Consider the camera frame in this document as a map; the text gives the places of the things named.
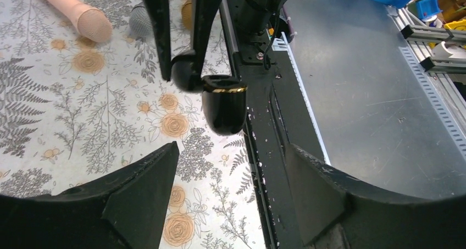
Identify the gold microphone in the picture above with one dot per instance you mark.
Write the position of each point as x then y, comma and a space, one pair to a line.
186, 15

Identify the black earbud charging case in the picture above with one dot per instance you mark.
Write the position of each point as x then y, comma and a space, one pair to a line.
223, 96

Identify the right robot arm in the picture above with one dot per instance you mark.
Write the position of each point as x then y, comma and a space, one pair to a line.
263, 8

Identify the pink toy microphone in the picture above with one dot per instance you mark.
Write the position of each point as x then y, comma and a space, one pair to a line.
89, 21

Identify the small blue bin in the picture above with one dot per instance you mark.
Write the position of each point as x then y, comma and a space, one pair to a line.
427, 8

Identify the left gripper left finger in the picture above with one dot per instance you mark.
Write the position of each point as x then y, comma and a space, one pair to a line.
123, 209

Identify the floral patterned mat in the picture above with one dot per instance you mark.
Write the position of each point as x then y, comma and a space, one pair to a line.
73, 110

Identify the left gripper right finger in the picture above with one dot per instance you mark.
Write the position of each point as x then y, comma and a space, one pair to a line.
369, 216

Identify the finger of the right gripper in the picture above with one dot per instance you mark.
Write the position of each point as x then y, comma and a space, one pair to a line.
158, 11
203, 15

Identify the silver microphone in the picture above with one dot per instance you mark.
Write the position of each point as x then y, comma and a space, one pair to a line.
139, 21

